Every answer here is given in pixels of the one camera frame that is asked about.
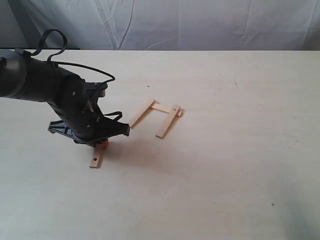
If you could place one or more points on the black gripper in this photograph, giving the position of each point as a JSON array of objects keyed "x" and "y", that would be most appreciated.
[{"x": 86, "y": 124}]

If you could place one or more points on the wooden stick with holes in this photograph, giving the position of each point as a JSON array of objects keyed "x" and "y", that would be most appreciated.
[
  {"x": 97, "y": 157},
  {"x": 167, "y": 122}
]

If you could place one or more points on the plain wooden stick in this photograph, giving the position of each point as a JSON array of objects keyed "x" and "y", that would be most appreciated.
[
  {"x": 165, "y": 109},
  {"x": 142, "y": 110}
]

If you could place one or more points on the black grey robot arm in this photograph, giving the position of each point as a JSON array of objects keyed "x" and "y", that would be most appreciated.
[{"x": 74, "y": 100}]

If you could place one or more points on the plain wooden stick top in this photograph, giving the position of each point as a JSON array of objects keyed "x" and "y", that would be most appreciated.
[{"x": 165, "y": 109}]

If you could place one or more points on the white backdrop cloth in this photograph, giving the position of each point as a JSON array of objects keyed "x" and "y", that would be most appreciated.
[{"x": 167, "y": 25}]

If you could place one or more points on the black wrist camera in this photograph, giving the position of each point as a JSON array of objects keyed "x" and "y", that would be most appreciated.
[{"x": 95, "y": 90}]

